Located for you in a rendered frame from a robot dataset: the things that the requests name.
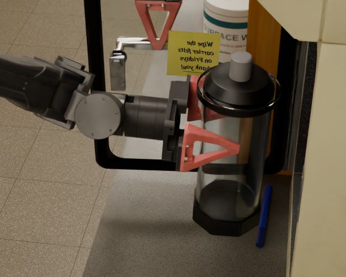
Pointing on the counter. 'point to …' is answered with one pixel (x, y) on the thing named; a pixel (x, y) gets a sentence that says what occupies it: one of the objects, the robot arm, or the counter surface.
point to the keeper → (300, 192)
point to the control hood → (299, 17)
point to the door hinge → (297, 81)
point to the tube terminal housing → (330, 155)
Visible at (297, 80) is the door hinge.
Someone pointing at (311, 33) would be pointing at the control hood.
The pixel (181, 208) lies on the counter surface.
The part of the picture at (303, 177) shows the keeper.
